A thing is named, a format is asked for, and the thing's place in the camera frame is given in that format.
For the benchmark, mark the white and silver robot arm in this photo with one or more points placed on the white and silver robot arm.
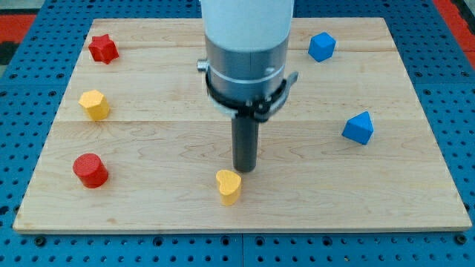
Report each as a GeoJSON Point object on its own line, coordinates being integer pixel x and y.
{"type": "Point", "coordinates": [246, 45]}

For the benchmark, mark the wooden board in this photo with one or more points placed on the wooden board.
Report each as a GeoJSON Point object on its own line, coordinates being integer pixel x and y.
{"type": "Point", "coordinates": [163, 142]}

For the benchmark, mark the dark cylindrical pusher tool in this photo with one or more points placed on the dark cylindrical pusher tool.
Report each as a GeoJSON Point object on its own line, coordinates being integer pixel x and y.
{"type": "Point", "coordinates": [244, 143]}

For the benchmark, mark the yellow heart block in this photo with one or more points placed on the yellow heart block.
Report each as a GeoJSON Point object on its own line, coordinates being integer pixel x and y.
{"type": "Point", "coordinates": [229, 186]}

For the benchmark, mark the blue cube block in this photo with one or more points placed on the blue cube block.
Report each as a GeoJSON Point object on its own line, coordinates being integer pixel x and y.
{"type": "Point", "coordinates": [321, 46]}

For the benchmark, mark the yellow hexagon block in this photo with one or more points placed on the yellow hexagon block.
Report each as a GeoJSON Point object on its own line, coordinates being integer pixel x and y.
{"type": "Point", "coordinates": [94, 104]}

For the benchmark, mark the red cylinder block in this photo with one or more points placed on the red cylinder block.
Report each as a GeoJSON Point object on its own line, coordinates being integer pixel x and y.
{"type": "Point", "coordinates": [90, 170]}

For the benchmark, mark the red star block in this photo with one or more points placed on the red star block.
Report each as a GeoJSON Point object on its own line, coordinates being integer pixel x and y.
{"type": "Point", "coordinates": [103, 49]}

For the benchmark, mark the blue perforated table plate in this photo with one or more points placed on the blue perforated table plate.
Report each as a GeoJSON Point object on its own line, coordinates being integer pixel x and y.
{"type": "Point", "coordinates": [40, 42]}

